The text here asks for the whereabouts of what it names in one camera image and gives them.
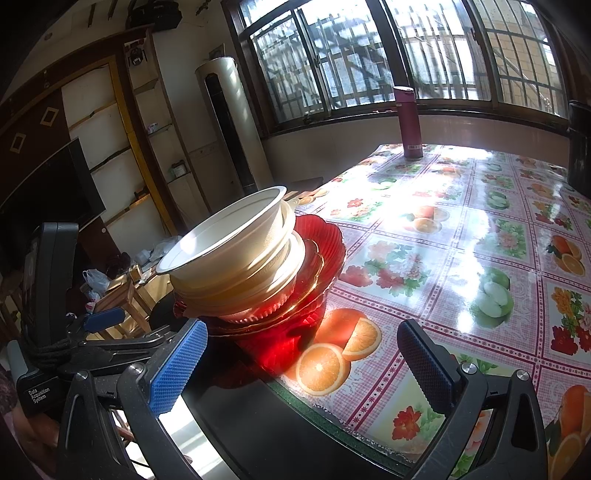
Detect large white bowl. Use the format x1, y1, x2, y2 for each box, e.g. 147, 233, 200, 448
156, 185, 288, 282

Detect small white bowl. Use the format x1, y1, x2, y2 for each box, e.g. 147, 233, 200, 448
277, 231, 306, 296

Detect white plastic bag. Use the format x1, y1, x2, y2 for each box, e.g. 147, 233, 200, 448
83, 269, 109, 301

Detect crumpled clear plastic bags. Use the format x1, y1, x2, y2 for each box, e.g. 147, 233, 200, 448
136, 235, 181, 273

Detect standing air conditioner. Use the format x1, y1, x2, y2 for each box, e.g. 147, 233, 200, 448
195, 56, 273, 195

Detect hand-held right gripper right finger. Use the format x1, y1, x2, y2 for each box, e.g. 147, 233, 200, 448
388, 318, 550, 480

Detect person's floral clothing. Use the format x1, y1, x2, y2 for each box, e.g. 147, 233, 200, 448
0, 360, 28, 480

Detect pink thermos bottle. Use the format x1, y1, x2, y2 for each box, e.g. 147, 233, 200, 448
392, 86, 423, 160

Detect yellow plastic bowl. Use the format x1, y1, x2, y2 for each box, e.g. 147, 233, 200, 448
217, 277, 301, 324
173, 200, 296, 298

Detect black television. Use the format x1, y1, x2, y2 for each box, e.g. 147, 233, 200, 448
0, 136, 107, 273

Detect floral fruit print tablecloth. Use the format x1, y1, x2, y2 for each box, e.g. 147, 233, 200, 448
272, 144, 591, 480

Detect light wooden chair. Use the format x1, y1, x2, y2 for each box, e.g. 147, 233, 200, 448
92, 265, 153, 342

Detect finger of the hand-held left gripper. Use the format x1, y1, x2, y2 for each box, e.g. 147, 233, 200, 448
69, 307, 126, 334
60, 323, 188, 376

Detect barred window with dark frame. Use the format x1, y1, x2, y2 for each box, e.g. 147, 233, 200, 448
222, 0, 573, 139

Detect black bag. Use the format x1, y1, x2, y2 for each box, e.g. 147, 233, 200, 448
127, 0, 183, 31

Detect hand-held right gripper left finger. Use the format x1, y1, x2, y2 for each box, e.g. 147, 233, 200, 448
55, 318, 209, 480

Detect wooden wall cabinet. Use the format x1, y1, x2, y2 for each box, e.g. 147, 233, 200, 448
0, 28, 208, 259

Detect person's left forearm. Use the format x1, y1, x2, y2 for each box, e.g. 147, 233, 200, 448
9, 413, 63, 480

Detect plain red plate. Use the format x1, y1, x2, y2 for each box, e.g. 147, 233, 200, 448
173, 213, 347, 340

